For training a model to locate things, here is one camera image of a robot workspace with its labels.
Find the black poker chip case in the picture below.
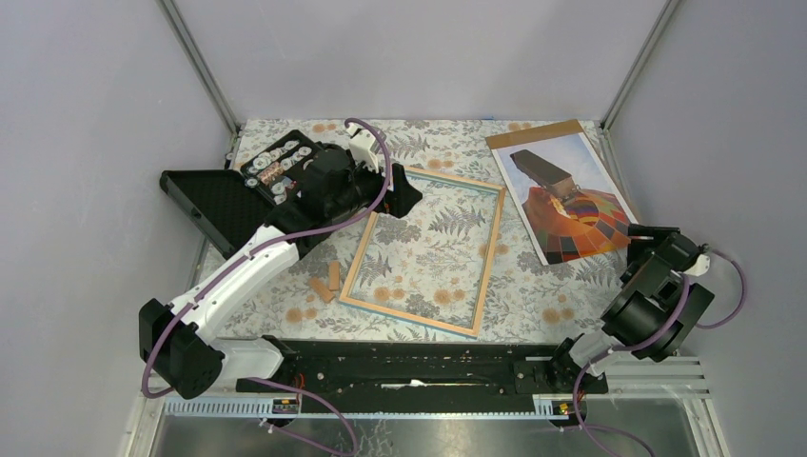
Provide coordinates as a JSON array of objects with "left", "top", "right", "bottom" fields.
[{"left": 159, "top": 129, "right": 347, "bottom": 258}]

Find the small wooden block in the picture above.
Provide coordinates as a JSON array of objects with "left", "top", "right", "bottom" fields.
[
  {"left": 308, "top": 277, "right": 335, "bottom": 304},
  {"left": 327, "top": 261, "right": 341, "bottom": 291}
]

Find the aluminium corner post left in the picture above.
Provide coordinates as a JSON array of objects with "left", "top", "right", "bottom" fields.
[{"left": 156, "top": 0, "right": 241, "bottom": 136}]

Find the aluminium corner post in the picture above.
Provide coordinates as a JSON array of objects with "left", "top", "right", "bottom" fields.
[
  {"left": 156, "top": 0, "right": 241, "bottom": 136},
  {"left": 600, "top": 0, "right": 684, "bottom": 130}
]

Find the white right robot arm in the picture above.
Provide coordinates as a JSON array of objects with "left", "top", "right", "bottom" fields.
[{"left": 545, "top": 224, "right": 714, "bottom": 392}]

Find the aluminium corner post right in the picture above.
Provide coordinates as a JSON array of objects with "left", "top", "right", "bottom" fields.
[{"left": 600, "top": 0, "right": 684, "bottom": 130}]

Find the hot air balloon photo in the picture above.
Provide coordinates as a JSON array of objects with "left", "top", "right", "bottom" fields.
[{"left": 488, "top": 132, "right": 636, "bottom": 266}]

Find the wooden picture frame blue edge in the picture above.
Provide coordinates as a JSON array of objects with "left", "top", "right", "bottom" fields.
[{"left": 339, "top": 167, "right": 507, "bottom": 338}]

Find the copper poker chip stack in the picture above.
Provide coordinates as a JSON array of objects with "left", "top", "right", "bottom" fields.
[{"left": 258, "top": 162, "right": 285, "bottom": 186}]

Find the floral patterned table mat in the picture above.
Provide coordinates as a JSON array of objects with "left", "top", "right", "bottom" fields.
[{"left": 220, "top": 120, "right": 624, "bottom": 343}]

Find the brown cardboard backing board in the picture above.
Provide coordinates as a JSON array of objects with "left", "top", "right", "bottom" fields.
[{"left": 485, "top": 119, "right": 584, "bottom": 150}]

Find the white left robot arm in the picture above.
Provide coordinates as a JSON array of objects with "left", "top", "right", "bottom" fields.
[{"left": 139, "top": 147, "right": 423, "bottom": 399}]

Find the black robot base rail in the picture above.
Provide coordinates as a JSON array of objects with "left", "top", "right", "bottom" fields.
[{"left": 267, "top": 336, "right": 580, "bottom": 416}]

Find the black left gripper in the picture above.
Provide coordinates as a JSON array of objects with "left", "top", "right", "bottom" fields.
[{"left": 328, "top": 151, "right": 423, "bottom": 220}]

